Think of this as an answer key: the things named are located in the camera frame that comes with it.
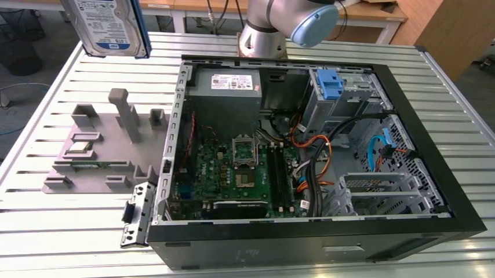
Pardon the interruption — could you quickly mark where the blue data wire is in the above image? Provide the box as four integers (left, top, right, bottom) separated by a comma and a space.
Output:
367, 129, 395, 174

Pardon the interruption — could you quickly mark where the orange black power wire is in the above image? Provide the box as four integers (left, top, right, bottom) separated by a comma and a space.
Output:
376, 146, 420, 171

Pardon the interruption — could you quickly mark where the hard disk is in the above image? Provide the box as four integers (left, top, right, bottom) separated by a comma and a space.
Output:
60, 0, 151, 60

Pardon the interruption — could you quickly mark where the metal disk bay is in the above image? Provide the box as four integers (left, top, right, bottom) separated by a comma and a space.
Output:
333, 172, 445, 217

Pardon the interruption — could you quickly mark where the metal socket cover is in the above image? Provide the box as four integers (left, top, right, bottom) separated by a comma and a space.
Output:
231, 137, 259, 169

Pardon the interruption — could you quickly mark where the grey power supply unit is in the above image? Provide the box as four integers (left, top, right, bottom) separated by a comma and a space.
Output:
185, 68, 263, 140

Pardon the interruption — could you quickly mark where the CPU socket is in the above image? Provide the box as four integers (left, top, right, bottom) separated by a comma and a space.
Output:
235, 170, 259, 188

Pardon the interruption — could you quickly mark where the black RAM slot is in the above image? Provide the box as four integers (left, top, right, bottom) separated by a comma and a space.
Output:
283, 144, 297, 210
269, 144, 283, 210
273, 144, 288, 210
279, 144, 292, 210

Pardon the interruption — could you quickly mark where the green motherboard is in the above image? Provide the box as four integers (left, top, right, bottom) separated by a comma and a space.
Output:
168, 138, 308, 218

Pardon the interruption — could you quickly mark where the black graphics card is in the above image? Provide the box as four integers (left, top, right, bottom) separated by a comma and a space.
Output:
211, 199, 269, 220

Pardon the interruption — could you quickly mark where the metal optical drive cage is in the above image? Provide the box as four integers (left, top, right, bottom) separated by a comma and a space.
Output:
303, 67, 395, 136

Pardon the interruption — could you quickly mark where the blue drive bay latch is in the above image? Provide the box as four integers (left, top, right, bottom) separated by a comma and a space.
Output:
316, 69, 345, 100

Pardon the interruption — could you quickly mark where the grey parts rack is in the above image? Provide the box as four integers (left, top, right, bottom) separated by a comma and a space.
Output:
41, 88, 173, 194

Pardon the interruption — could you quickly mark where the black open PC case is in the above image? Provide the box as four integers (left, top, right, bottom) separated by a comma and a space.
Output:
147, 54, 487, 272

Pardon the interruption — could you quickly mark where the silver CPU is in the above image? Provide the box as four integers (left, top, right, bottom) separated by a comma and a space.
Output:
65, 141, 95, 153

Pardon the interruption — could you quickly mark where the wooden cabinet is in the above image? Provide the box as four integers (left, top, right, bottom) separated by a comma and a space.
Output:
415, 0, 495, 82

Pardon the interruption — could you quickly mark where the black chair base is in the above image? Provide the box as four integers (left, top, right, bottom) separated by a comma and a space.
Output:
472, 53, 495, 71

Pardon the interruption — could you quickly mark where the black bin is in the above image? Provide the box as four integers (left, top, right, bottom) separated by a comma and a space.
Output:
0, 8, 47, 76

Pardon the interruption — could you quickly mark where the thin red wire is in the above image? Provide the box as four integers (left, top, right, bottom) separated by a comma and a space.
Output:
172, 111, 217, 174

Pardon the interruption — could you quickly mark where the orange red wire bundle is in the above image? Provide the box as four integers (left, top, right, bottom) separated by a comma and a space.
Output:
289, 127, 336, 193

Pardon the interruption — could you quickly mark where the thick black cable bundle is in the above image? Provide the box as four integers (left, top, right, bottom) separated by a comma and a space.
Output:
307, 113, 388, 217

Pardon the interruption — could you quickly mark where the metal expansion card bracket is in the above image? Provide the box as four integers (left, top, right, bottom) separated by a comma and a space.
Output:
119, 181, 156, 249

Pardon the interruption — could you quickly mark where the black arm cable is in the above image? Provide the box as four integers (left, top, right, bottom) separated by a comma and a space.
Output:
205, 0, 241, 27

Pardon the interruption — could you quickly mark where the wooden desk white frame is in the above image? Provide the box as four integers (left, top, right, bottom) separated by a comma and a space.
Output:
139, 0, 248, 33
336, 0, 409, 45

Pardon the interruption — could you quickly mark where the blue floor cable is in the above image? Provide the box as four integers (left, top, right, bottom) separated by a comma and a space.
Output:
0, 82, 52, 137

